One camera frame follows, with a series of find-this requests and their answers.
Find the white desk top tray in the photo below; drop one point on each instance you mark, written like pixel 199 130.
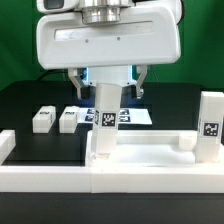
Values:
pixel 148 148

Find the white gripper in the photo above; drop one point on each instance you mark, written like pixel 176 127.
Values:
pixel 144 35

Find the fiducial marker sheet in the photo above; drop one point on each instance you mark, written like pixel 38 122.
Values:
pixel 126 116

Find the white U-shaped fence wall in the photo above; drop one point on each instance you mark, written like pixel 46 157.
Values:
pixel 201 178

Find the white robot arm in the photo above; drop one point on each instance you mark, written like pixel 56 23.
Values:
pixel 96 12

